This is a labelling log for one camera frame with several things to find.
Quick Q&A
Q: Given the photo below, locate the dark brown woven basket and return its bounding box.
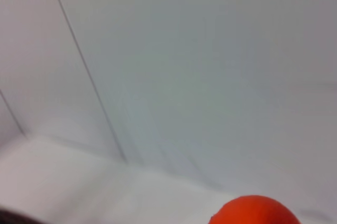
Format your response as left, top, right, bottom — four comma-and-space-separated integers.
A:
0, 207, 36, 224

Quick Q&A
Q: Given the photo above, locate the white tablecloth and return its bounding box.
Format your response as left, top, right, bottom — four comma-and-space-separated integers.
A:
0, 137, 337, 224

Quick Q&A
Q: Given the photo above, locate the orange toy pear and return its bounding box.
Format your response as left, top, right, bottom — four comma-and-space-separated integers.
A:
210, 194, 302, 224

